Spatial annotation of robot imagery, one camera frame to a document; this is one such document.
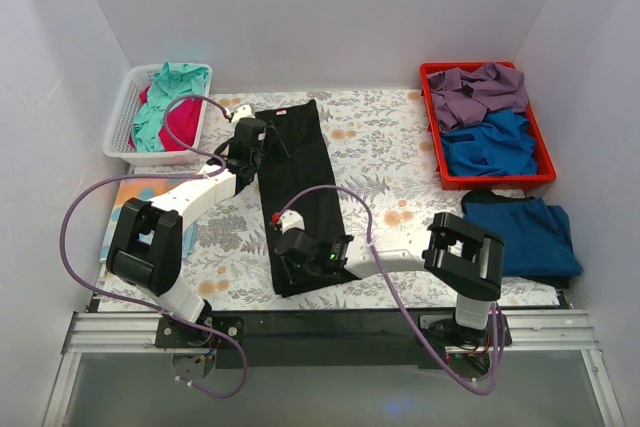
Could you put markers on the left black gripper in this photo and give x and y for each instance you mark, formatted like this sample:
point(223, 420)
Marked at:
point(270, 136)

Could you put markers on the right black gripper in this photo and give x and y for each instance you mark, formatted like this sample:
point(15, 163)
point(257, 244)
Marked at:
point(288, 264)

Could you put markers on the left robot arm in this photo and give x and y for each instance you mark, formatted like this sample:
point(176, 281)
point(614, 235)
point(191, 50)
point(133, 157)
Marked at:
point(146, 247)

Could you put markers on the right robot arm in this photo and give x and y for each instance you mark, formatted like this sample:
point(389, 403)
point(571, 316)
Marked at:
point(464, 256)

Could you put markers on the magenta t-shirt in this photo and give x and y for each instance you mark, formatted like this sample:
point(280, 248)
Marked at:
point(148, 134)

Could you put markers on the teal t-shirt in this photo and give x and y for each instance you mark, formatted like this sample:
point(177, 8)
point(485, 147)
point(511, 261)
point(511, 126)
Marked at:
point(178, 79)

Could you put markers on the floral patterned table mat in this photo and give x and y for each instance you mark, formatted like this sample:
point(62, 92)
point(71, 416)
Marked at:
point(382, 156)

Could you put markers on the colourful checked towel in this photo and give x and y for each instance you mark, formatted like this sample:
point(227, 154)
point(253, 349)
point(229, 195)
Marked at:
point(144, 189)

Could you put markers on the white plastic basket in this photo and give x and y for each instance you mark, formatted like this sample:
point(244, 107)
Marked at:
point(121, 121)

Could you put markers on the purple t-shirt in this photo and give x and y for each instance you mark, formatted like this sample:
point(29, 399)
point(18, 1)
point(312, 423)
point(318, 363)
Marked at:
point(464, 98)

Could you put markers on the blue t-shirt in bin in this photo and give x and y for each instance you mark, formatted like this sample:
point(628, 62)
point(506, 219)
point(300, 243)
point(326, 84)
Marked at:
point(500, 145)

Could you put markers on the folded blue t-shirt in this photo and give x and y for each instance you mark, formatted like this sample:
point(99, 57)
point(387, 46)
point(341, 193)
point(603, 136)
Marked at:
point(537, 235)

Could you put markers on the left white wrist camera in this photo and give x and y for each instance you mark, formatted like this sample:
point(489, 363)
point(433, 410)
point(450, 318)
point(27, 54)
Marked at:
point(241, 112)

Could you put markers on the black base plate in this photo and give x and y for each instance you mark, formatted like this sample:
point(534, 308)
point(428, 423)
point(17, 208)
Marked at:
point(316, 338)

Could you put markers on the aluminium rail frame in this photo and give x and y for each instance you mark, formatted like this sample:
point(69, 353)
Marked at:
point(529, 330)

